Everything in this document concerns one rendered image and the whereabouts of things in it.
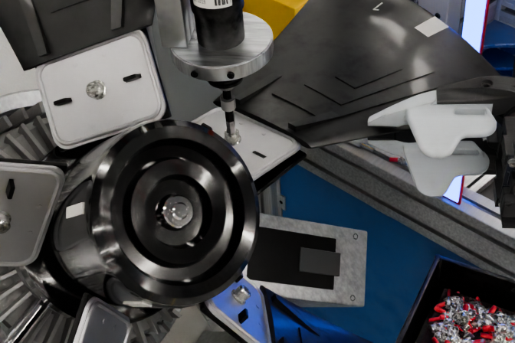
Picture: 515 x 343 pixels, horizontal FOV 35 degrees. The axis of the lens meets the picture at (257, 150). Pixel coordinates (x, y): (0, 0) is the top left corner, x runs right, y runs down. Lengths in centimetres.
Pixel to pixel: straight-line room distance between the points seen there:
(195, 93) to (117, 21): 113
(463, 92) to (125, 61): 24
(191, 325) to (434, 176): 32
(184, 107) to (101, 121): 110
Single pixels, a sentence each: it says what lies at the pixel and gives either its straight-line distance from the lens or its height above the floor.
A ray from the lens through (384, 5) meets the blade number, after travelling 77.
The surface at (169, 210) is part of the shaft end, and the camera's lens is 51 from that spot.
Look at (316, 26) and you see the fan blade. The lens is 74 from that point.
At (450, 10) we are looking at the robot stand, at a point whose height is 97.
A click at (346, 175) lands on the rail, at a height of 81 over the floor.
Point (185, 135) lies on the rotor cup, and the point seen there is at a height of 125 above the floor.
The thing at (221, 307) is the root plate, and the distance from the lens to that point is 57.
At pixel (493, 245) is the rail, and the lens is 103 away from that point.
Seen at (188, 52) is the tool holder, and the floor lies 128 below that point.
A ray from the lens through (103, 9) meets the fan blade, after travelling 57.
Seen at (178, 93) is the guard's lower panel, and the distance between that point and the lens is 165.
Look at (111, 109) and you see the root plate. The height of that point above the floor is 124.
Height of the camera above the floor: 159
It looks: 41 degrees down
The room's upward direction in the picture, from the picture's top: 5 degrees counter-clockwise
